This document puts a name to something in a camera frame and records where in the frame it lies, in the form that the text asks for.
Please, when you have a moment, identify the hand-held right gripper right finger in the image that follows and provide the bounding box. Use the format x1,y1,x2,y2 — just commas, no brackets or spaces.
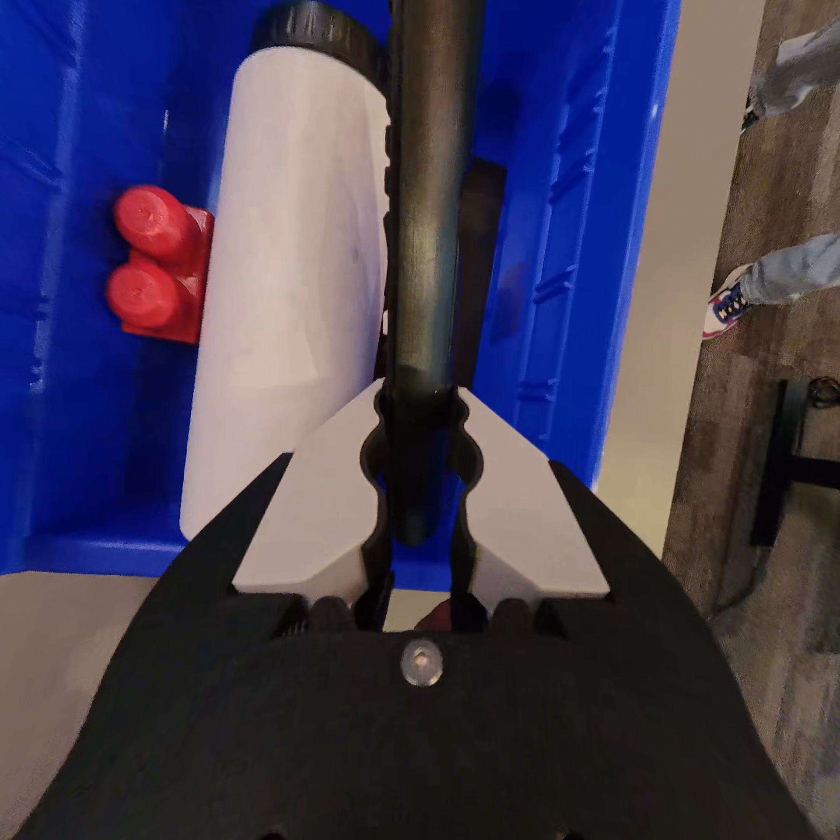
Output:
449,388,611,611

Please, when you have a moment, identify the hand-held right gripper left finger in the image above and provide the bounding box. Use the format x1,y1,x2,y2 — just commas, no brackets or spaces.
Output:
234,381,395,618

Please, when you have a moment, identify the white squeeze bottle black cap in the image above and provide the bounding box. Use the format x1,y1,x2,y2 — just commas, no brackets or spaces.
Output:
178,3,392,542

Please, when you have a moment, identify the red plastic block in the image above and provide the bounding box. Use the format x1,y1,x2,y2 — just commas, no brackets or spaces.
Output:
105,184,215,345

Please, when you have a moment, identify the blue plastic bin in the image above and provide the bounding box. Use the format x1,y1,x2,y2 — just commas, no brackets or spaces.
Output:
0,0,683,592

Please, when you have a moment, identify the black remote control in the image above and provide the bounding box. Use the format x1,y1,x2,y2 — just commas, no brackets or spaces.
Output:
384,0,489,548

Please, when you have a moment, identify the black stand foot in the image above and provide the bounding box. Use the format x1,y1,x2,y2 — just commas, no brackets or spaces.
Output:
751,378,840,548

